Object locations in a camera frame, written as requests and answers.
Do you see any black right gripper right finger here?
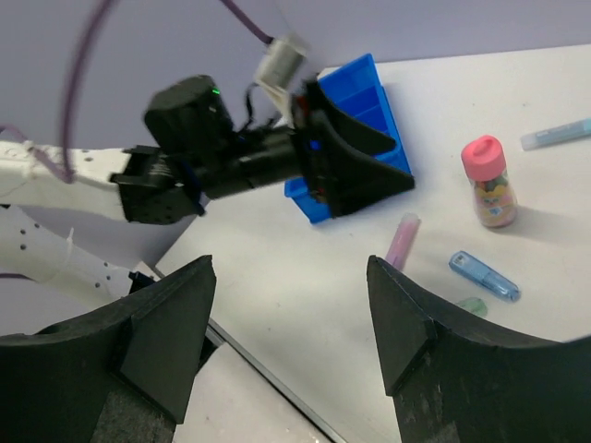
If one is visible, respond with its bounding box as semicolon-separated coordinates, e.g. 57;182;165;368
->
367;256;590;442

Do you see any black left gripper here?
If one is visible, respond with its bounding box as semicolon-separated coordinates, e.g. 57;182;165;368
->
193;81;415;218

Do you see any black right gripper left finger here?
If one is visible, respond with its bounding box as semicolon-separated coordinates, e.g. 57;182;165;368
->
1;256;216;442

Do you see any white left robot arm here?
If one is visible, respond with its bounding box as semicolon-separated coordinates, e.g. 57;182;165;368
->
1;75;415;308

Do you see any blue divided plastic bin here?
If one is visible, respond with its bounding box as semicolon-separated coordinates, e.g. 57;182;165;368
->
284;54;411;224

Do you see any purple highlighter pen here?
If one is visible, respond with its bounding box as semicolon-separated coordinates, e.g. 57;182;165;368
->
384;213;421;271

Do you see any green highlighter pen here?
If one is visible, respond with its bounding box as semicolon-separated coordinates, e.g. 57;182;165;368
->
456;297;488;317

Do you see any blue mini stapler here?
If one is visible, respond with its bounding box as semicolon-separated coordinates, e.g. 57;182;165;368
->
449;251;521;303

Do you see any pink-capped eraser jar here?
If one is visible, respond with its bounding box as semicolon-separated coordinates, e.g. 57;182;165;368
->
461;135;518;229

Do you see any blue-capped grey marker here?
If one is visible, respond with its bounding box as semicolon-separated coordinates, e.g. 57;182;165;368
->
521;118;590;151

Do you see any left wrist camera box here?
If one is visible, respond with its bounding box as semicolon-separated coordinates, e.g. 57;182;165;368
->
254;33;308;114

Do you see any aluminium table edge rail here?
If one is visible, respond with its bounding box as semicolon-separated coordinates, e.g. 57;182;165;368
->
131;262;352;443

